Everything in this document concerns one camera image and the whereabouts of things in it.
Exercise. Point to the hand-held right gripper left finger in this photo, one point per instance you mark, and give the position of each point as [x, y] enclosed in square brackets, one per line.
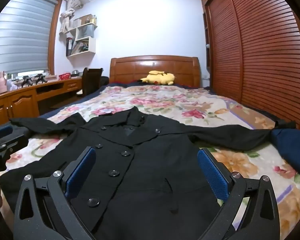
[81, 172]

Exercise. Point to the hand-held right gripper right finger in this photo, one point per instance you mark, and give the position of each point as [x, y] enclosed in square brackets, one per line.
[212, 172]

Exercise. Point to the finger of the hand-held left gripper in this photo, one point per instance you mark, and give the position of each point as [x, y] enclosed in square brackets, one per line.
[15, 142]
[2, 130]

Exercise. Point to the black buttoned coat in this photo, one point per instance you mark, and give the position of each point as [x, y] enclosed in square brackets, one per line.
[140, 167]

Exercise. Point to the wooden desk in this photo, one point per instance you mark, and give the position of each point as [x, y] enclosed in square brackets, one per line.
[22, 102]

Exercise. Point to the pink figure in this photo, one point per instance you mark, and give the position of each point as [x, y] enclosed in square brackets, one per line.
[2, 83]

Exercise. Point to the black gripper stand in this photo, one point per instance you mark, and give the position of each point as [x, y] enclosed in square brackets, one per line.
[27, 81]
[41, 78]

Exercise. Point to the red basket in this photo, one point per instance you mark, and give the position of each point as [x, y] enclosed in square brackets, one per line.
[64, 76]

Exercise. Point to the navy cloth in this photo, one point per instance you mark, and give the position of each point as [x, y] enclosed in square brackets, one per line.
[292, 147]

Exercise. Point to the floral blanket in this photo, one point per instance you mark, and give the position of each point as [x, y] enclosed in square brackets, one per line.
[165, 100]

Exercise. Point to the metal pot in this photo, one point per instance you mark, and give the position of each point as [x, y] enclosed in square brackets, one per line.
[75, 73]

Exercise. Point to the dark wooden chair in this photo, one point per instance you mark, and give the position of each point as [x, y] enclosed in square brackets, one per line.
[91, 78]

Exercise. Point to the grey window blind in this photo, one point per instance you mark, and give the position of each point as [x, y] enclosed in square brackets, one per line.
[20, 37]

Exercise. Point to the yellow plush toy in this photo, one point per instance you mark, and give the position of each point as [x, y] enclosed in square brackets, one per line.
[160, 78]

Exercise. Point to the black binder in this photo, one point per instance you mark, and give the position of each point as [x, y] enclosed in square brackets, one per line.
[69, 46]

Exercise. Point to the wooden bed headboard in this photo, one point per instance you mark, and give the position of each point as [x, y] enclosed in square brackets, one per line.
[130, 70]

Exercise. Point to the wooden louvered wardrobe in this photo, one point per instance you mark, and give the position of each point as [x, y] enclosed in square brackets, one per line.
[265, 55]

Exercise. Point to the beige tied curtain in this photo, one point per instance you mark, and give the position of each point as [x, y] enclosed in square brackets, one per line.
[66, 17]

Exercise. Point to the wooden window frame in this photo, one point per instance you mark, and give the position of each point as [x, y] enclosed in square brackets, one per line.
[53, 42]

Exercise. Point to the white wall shelf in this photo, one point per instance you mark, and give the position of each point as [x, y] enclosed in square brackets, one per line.
[92, 45]

